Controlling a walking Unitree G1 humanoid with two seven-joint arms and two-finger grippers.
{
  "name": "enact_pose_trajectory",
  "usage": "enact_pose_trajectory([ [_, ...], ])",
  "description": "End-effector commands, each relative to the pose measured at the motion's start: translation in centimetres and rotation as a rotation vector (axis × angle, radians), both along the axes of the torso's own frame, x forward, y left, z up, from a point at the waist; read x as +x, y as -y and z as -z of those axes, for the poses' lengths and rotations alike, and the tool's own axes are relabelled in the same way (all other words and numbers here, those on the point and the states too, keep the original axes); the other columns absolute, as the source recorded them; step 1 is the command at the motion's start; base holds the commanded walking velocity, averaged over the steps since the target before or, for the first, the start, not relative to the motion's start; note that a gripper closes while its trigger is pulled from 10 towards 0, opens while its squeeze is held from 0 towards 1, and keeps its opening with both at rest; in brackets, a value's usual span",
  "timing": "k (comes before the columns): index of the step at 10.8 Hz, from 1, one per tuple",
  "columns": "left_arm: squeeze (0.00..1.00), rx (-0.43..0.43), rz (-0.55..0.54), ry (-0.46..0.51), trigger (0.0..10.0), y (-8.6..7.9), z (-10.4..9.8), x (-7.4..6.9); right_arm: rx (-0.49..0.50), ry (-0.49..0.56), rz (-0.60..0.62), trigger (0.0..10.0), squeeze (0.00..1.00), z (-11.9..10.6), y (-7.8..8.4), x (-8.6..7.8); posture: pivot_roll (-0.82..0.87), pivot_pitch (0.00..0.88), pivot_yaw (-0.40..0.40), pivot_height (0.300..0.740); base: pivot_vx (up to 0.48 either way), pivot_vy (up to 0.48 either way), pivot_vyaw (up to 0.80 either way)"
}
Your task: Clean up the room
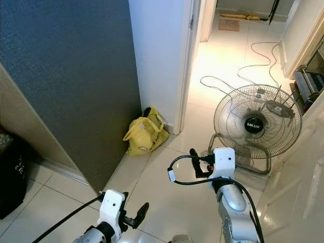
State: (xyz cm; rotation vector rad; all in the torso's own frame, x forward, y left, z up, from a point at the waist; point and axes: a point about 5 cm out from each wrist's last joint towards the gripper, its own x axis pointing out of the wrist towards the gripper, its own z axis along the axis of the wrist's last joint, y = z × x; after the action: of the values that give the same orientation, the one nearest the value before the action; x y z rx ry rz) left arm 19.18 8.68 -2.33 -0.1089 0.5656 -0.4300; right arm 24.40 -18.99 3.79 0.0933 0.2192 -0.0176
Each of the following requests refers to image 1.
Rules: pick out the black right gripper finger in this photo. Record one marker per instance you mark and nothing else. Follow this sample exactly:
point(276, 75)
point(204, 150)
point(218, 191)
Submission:
point(194, 155)
point(199, 171)

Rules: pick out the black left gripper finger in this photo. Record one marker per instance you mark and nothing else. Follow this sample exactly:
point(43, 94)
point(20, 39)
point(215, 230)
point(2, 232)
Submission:
point(125, 197)
point(143, 213)

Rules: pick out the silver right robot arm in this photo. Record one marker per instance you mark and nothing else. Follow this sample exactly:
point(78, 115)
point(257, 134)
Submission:
point(233, 202)

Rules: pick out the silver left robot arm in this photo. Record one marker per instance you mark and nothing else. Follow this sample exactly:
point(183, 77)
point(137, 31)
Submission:
point(96, 237)

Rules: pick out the grey robot foot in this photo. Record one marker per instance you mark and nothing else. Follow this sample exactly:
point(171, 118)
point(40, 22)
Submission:
point(182, 239)

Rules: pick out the yellow shopping bag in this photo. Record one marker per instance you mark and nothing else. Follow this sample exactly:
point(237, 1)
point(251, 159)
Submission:
point(144, 136)

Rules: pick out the metal floor fan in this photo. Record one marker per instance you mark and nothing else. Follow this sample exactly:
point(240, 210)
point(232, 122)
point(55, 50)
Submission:
point(254, 125)

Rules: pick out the white glossy door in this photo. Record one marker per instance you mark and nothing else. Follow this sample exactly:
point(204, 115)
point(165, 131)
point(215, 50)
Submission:
point(293, 192)

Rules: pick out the crumpled clear plastic bag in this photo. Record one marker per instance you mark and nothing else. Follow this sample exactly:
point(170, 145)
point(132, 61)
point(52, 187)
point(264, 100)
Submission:
point(5, 142)

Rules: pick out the black waste bin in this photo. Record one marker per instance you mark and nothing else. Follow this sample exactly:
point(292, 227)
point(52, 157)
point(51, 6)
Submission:
point(12, 182)

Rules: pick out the beige wardrobe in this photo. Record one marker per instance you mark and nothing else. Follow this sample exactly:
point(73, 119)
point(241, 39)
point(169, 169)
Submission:
point(40, 131)

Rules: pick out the dark storage shelf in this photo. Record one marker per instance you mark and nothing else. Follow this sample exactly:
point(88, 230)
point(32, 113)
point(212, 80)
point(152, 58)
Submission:
point(309, 83)

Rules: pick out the small brown doormat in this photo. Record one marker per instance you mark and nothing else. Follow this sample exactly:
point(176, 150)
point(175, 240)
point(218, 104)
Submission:
point(229, 25)

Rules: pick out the blue grey door panel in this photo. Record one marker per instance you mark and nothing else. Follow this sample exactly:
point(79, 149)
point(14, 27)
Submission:
point(66, 76)

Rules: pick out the black leaning pole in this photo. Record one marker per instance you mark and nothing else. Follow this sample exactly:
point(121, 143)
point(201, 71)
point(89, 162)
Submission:
point(275, 11)

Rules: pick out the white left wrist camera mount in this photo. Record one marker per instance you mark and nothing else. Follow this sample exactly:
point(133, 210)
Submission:
point(112, 205)

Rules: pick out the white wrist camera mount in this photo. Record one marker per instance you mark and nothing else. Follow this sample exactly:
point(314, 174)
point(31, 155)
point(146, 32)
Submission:
point(112, 205)
point(225, 162)

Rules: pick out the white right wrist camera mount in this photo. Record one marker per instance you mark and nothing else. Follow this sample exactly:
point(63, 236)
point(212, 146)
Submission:
point(225, 162)

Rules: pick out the white door frame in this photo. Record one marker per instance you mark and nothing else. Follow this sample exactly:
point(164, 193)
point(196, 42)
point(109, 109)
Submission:
point(159, 50)

